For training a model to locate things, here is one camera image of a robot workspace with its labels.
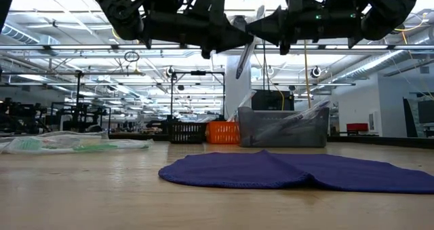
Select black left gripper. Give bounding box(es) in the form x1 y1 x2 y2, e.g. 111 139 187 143
142 0 254 60

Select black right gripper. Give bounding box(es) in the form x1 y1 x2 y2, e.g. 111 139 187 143
246 0 369 56

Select orange toothbrush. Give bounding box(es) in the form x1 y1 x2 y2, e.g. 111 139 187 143
226 88 258 123

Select green toothbrush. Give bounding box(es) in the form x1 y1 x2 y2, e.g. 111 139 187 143
71 138 155 153
2 134 102 155

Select white pillar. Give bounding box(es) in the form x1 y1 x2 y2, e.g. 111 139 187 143
224 55 252 121

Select black cabinet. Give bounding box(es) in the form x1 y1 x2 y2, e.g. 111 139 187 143
251 89 295 111

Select grey plastic basket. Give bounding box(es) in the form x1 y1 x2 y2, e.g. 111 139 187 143
237 106 330 149

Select orange plastic basket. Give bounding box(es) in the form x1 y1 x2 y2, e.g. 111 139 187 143
205 121 241 145

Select black plastic basket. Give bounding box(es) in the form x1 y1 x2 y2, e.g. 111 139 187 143
167 120 208 145

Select red box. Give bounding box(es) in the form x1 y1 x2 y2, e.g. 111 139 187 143
346 123 369 132

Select dark blue knitted mat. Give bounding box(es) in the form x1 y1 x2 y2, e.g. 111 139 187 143
157 149 434 195

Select long ceiling light bar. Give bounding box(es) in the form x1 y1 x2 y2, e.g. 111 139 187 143
0 43 434 52

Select black upright panel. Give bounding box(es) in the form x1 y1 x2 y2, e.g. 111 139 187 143
402 97 420 138

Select black station frame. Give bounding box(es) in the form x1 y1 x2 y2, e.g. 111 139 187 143
0 70 146 129
170 70 226 121

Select silver ceiling duct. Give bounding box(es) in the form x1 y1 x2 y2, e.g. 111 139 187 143
334 50 408 85

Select hanging black cable loop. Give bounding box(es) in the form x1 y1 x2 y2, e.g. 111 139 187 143
123 50 140 63

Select dark wall monitor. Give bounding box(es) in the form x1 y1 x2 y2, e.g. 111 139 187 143
417 99 434 124

